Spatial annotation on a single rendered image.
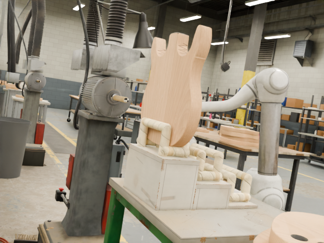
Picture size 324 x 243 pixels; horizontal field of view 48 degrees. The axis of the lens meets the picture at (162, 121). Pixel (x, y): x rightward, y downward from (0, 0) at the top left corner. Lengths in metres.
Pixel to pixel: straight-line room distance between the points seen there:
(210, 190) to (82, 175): 1.29
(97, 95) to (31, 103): 3.52
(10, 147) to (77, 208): 2.45
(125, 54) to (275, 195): 1.06
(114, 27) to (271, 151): 1.08
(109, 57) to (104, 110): 0.43
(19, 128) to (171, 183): 3.72
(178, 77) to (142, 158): 0.31
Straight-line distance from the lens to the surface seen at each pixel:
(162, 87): 1.30
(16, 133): 4.78
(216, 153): 1.35
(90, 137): 2.39
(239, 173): 1.49
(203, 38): 1.16
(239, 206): 1.41
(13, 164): 4.89
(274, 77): 1.85
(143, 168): 1.28
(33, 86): 5.50
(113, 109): 2.25
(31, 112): 5.69
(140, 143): 1.35
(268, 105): 1.91
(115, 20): 2.13
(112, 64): 1.93
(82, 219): 2.54
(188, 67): 1.18
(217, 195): 1.33
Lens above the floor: 1.30
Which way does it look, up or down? 4 degrees down
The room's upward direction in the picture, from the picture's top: 9 degrees clockwise
